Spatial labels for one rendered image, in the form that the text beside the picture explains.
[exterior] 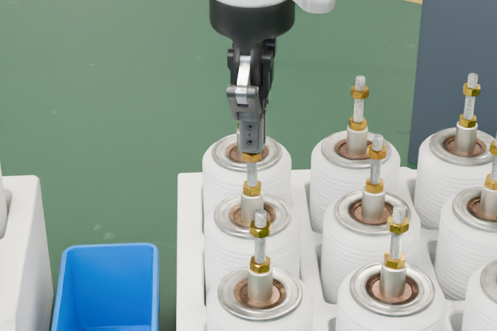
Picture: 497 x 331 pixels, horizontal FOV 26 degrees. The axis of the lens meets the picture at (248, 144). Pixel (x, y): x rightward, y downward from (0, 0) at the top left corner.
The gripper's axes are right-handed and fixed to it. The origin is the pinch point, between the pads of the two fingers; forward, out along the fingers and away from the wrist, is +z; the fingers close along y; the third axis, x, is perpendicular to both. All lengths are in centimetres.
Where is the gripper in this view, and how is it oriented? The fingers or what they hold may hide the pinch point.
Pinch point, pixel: (252, 129)
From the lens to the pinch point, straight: 100.5
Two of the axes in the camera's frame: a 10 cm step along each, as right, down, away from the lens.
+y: -1.6, 5.2, -8.4
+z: 0.1, 8.5, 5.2
